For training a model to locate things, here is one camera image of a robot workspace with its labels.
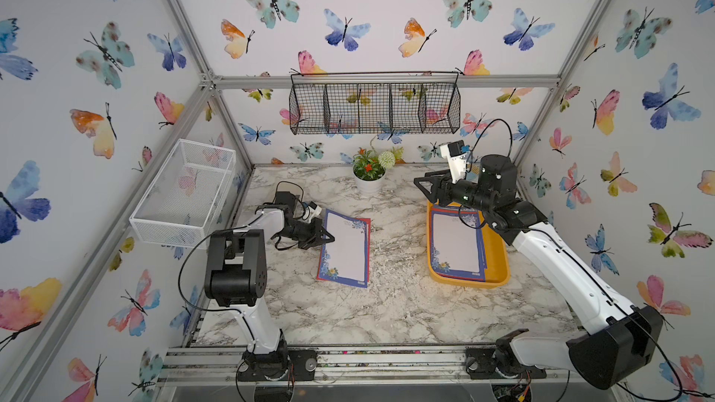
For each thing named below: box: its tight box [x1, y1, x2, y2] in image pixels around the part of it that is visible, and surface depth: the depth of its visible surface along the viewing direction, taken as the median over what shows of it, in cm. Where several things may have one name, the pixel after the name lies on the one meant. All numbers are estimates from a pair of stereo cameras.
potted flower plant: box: [351, 146, 406, 194], surface depth 103 cm
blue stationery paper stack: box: [431, 206, 487, 282], surface depth 95 cm
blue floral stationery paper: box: [316, 208, 372, 289], surface depth 95 cm
